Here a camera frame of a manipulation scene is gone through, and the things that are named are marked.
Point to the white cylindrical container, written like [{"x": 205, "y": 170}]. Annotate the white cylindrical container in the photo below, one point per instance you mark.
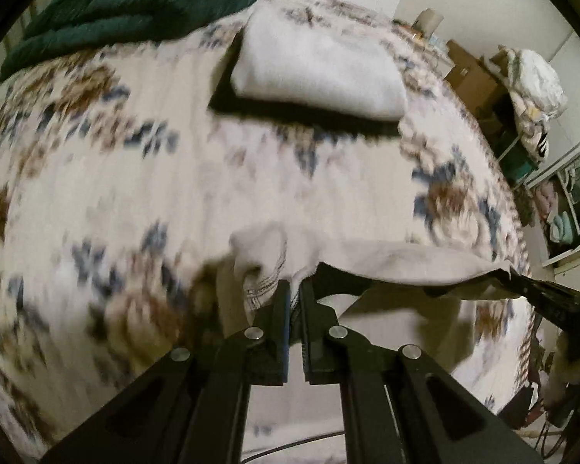
[{"x": 428, "y": 23}]

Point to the dark green comforter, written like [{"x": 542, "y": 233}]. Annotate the dark green comforter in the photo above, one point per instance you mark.
[{"x": 125, "y": 5}]

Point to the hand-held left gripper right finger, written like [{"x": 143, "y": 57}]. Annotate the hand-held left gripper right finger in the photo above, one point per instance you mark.
[{"x": 305, "y": 309}]

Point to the pile of white clothes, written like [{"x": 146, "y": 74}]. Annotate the pile of white clothes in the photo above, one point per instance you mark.
[{"x": 534, "y": 87}]

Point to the floral bed cover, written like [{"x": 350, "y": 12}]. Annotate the floral bed cover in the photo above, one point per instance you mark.
[{"x": 125, "y": 179}]

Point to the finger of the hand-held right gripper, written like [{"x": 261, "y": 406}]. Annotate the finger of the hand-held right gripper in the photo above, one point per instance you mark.
[{"x": 524, "y": 284}]

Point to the folded black garment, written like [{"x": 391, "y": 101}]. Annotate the folded black garment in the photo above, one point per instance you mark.
[{"x": 290, "y": 111}]

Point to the small white cloth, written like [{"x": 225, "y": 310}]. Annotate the small white cloth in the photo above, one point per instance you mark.
[{"x": 415, "y": 266}]

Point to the folded white garment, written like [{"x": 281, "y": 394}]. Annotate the folded white garment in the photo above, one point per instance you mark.
[{"x": 314, "y": 58}]

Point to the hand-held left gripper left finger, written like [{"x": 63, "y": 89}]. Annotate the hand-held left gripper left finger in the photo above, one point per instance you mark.
[{"x": 284, "y": 309}]

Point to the folded teal towel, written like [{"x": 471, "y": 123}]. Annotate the folded teal towel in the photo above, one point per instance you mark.
[{"x": 559, "y": 227}]

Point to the brown cardboard box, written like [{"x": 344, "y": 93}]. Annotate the brown cardboard box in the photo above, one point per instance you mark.
[{"x": 471, "y": 75}]

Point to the white shelf rack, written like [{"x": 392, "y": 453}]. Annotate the white shelf rack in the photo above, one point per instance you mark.
[{"x": 563, "y": 188}]

